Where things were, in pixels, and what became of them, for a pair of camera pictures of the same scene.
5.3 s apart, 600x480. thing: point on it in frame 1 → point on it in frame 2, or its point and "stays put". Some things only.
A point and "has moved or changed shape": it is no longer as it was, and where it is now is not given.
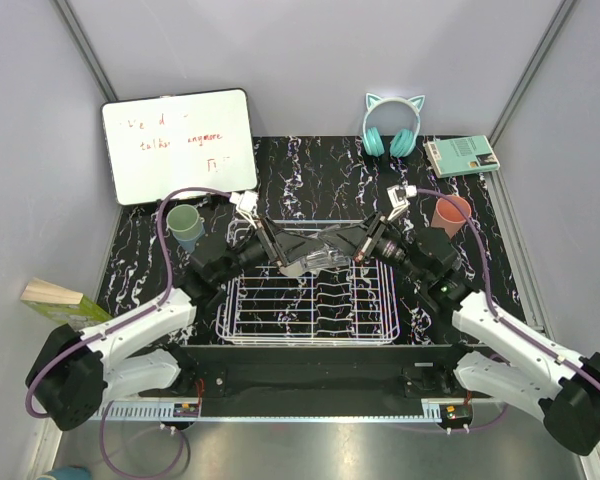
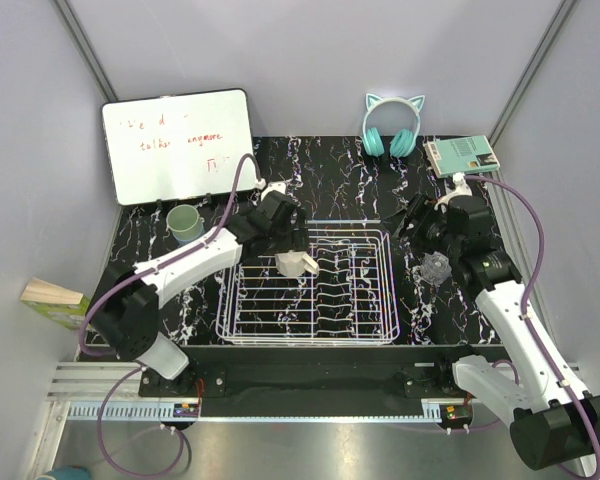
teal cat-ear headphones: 404,142 stays put
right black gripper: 351,240 → 421,209
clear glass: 325,257 has moved or changed shape
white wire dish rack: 351,305 stays put
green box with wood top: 64,305 stays put
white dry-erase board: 163,144 stays put
